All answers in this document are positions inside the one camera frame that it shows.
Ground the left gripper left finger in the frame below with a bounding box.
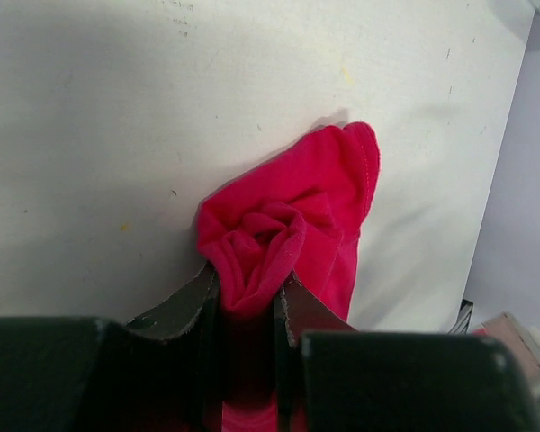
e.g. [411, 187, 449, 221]
[0, 265, 220, 431]

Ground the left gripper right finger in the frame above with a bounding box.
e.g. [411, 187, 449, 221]
[273, 275, 540, 431]

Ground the crimson red t shirt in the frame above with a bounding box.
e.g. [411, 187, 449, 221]
[197, 121, 380, 431]

